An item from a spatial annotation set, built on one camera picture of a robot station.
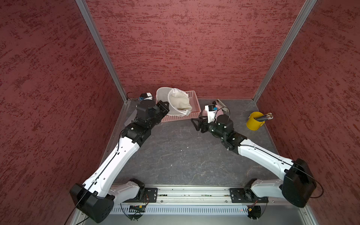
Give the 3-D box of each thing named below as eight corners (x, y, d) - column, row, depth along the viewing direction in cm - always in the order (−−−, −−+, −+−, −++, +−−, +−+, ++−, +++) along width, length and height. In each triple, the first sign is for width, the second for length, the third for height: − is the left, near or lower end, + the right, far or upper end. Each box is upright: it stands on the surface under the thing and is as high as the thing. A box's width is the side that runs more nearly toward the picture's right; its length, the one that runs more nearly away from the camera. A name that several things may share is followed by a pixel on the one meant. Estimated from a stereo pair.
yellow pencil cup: (248, 131, 103) (254, 122, 94) (244, 120, 109) (250, 111, 100) (259, 131, 103) (266, 122, 94) (255, 120, 109) (261, 111, 100)
